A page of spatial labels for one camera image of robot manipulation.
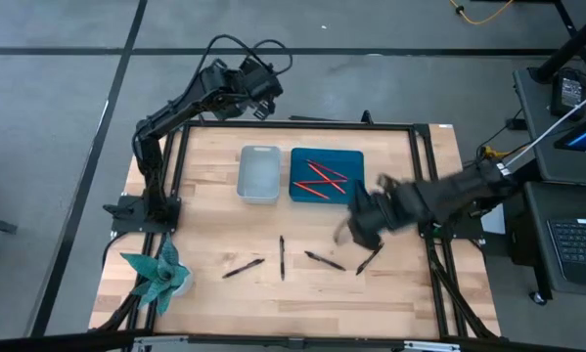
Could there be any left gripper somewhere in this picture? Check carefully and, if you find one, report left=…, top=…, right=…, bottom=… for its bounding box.
left=241, top=56, right=284, bottom=121

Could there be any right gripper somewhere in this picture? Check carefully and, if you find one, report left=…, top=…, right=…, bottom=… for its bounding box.
left=334, top=180, right=414, bottom=251

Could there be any black retractable pen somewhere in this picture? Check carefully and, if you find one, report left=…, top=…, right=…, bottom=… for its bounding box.
left=278, top=235, right=287, bottom=283
left=221, top=257, right=266, bottom=281
left=355, top=242, right=385, bottom=277
left=303, top=250, right=347, bottom=273

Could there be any orange pencil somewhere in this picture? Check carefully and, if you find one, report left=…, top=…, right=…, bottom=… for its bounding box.
left=293, top=181, right=331, bottom=200
left=307, top=163, right=347, bottom=196

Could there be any white plastic bin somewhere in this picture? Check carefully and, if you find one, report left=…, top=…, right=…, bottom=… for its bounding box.
left=236, top=144, right=283, bottom=205

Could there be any blue plastic bin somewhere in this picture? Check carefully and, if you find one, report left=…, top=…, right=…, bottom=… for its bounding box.
left=289, top=147, right=366, bottom=203

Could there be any white plant pot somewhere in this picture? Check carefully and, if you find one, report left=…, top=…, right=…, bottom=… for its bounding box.
left=172, top=267, right=195, bottom=298

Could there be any black side desk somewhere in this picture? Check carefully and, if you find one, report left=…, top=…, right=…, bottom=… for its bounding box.
left=522, top=180, right=586, bottom=300
left=512, top=66, right=586, bottom=187

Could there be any green spiky plant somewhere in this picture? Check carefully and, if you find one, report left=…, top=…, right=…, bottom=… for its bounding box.
left=119, top=234, right=192, bottom=317

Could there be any laptop keyboard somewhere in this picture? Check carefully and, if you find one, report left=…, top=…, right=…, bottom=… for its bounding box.
left=546, top=217, right=586, bottom=289

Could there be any black power brick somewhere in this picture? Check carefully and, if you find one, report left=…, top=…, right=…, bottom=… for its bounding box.
left=550, top=67, right=586, bottom=117

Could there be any black stand leg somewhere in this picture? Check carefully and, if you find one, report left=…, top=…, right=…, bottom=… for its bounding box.
left=531, top=0, right=586, bottom=84

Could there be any black aluminium table frame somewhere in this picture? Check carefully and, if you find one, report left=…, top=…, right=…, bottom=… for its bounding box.
left=89, top=110, right=504, bottom=352

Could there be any white cable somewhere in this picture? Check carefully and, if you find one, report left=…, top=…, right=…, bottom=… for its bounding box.
left=505, top=85, right=586, bottom=168

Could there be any yellow extension cable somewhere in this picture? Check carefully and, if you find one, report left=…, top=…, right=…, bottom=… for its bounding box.
left=448, top=0, right=517, bottom=26

